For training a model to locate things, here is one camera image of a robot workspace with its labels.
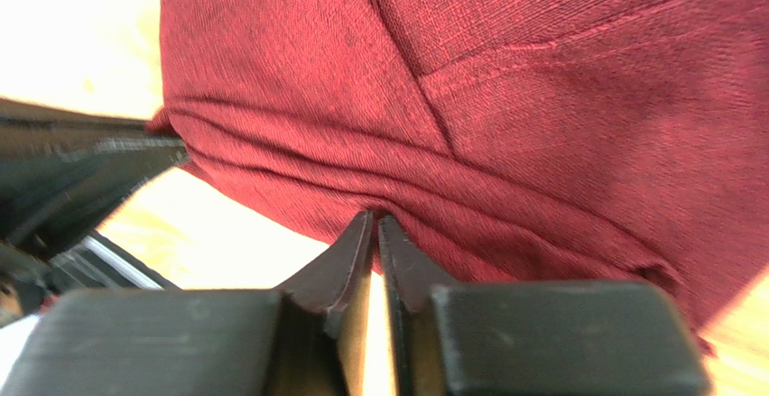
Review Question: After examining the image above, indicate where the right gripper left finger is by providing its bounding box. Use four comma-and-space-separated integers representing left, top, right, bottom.
1, 211, 375, 395

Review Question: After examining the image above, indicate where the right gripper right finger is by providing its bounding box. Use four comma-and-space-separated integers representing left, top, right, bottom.
378, 216, 712, 395

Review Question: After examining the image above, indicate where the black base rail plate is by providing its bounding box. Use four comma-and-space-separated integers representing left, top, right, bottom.
1, 232, 178, 327

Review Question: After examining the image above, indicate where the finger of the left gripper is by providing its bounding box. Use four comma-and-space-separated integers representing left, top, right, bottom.
1, 99, 189, 259

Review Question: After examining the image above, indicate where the dark red cloth napkin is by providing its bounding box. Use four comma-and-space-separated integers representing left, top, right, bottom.
150, 0, 768, 327

